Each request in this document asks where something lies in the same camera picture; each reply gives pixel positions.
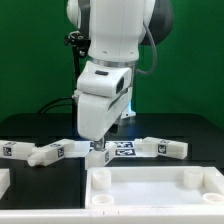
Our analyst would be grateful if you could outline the white front rail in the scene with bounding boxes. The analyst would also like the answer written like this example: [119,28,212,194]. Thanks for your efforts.
[0,210,224,224]

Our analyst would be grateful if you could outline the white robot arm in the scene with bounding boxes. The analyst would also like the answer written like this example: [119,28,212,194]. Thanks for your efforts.
[66,0,174,151]

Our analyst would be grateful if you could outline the white block left edge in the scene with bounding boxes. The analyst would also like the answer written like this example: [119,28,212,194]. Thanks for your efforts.
[0,169,10,199]

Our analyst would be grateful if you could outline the white desk top tray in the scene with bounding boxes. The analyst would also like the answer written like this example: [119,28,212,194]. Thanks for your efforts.
[85,166,224,208]

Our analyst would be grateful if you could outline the marker tag sheet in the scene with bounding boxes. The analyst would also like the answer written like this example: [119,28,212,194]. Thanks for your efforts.
[71,140,148,158]

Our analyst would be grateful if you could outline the black cables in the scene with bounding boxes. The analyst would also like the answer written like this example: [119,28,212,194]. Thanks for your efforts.
[37,93,81,114]

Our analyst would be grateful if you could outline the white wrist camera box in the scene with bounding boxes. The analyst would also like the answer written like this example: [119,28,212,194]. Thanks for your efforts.
[77,61,132,98]

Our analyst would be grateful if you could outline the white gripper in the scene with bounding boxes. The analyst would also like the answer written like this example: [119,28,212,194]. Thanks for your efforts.
[77,90,131,152]

